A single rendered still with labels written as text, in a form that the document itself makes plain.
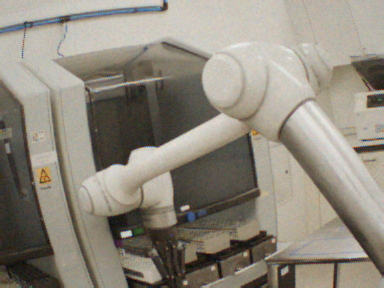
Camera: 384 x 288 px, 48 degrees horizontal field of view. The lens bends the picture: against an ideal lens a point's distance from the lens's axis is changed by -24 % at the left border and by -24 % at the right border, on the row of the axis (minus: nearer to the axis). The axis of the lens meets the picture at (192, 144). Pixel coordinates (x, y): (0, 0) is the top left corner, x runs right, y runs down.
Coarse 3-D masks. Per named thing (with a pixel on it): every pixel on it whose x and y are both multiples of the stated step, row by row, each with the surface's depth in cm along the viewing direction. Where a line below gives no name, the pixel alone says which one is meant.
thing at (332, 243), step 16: (336, 224) 166; (304, 240) 159; (320, 240) 153; (336, 240) 146; (352, 240) 139; (272, 256) 151; (288, 256) 146; (304, 256) 140; (320, 256) 134; (336, 256) 129; (352, 256) 123; (272, 272) 148; (336, 272) 177
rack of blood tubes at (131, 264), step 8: (120, 256) 167; (128, 256) 166; (136, 256) 165; (128, 264) 155; (136, 264) 154; (144, 264) 153; (152, 264) 152; (128, 272) 162; (136, 272) 163; (144, 272) 146; (152, 272) 146; (144, 280) 148; (152, 280) 146; (160, 280) 147
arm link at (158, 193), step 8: (136, 152) 140; (144, 152) 139; (160, 176) 139; (168, 176) 141; (144, 184) 135; (152, 184) 137; (160, 184) 138; (168, 184) 140; (144, 192) 135; (152, 192) 137; (160, 192) 138; (168, 192) 140; (144, 200) 136; (152, 200) 137; (160, 200) 139; (168, 200) 141; (144, 208) 140; (152, 208) 139
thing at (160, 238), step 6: (168, 228) 141; (174, 228) 143; (150, 234) 142; (156, 234) 140; (162, 234) 140; (168, 234) 141; (174, 234) 142; (156, 240) 141; (162, 240) 140; (168, 240) 142; (174, 240) 145; (156, 246) 141; (162, 246) 142; (168, 246) 143; (162, 252) 142
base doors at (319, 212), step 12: (360, 156) 340; (372, 156) 331; (372, 168) 332; (312, 192) 385; (312, 204) 386; (324, 204) 375; (312, 216) 387; (324, 216) 376; (336, 216) 366; (312, 228) 387
